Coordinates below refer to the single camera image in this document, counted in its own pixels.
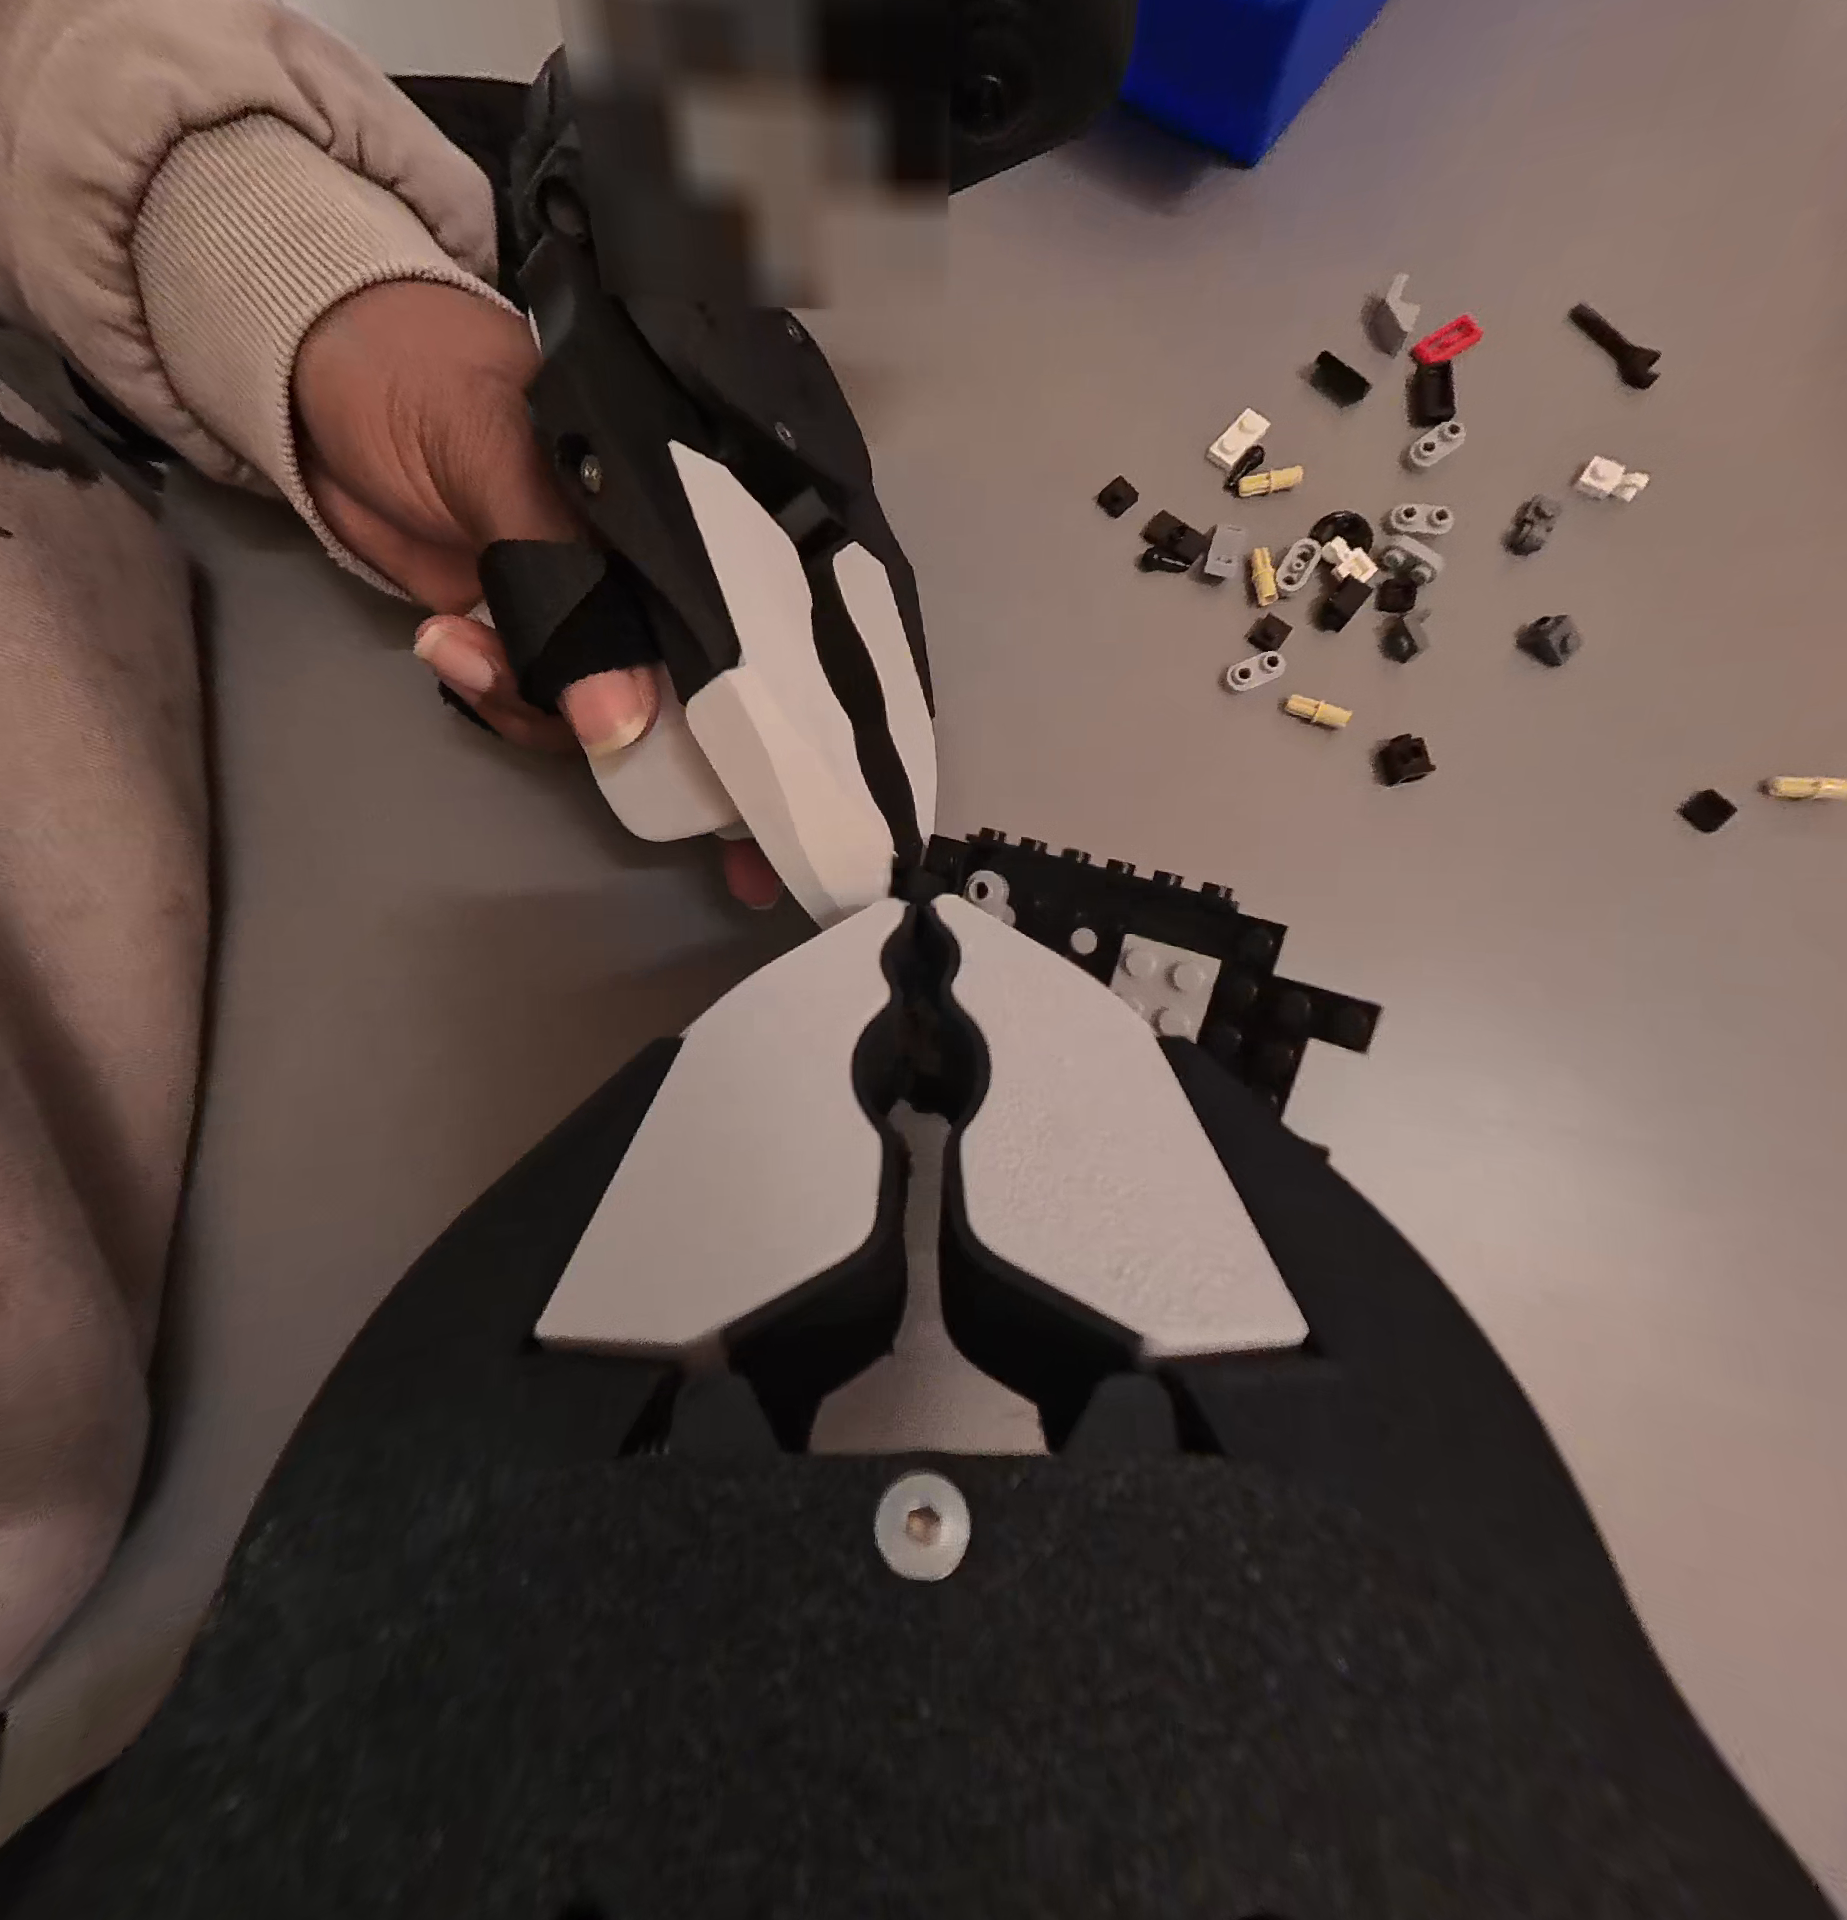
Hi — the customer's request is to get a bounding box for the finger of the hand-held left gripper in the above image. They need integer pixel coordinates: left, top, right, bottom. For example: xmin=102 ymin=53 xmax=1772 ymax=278
xmin=668 ymin=441 xmax=901 ymax=924
xmin=820 ymin=538 xmax=942 ymax=864

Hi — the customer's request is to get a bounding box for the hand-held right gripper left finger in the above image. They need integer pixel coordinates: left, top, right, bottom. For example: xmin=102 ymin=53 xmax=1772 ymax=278
xmin=534 ymin=898 xmax=913 ymax=1359

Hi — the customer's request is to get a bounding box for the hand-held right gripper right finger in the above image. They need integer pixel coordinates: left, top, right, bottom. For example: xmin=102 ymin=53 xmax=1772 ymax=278
xmin=924 ymin=898 xmax=1308 ymax=1367

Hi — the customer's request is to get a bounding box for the black toy brick car chassis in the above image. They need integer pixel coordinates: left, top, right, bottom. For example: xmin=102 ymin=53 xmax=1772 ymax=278
xmin=888 ymin=826 xmax=1381 ymax=1119

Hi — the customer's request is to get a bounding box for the person's left forearm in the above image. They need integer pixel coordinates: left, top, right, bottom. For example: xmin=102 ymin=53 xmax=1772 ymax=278
xmin=0 ymin=0 xmax=536 ymax=601

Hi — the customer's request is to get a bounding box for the grey desk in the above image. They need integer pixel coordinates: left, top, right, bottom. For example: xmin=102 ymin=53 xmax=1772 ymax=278
xmin=0 ymin=0 xmax=1847 ymax=1920

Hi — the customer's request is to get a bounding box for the person's left hand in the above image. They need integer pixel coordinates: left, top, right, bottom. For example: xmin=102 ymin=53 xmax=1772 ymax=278
xmin=289 ymin=284 xmax=785 ymax=915

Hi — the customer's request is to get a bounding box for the pile of loose toy bricks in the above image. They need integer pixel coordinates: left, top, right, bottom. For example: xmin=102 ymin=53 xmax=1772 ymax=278
xmin=1095 ymin=269 xmax=1667 ymax=789

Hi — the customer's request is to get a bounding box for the small blue plastic bin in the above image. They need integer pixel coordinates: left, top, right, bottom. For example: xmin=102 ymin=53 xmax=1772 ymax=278
xmin=1119 ymin=0 xmax=1390 ymax=166

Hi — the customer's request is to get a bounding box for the black lever brick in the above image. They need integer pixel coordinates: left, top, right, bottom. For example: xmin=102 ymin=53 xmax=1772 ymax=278
xmin=1569 ymin=301 xmax=1665 ymax=391

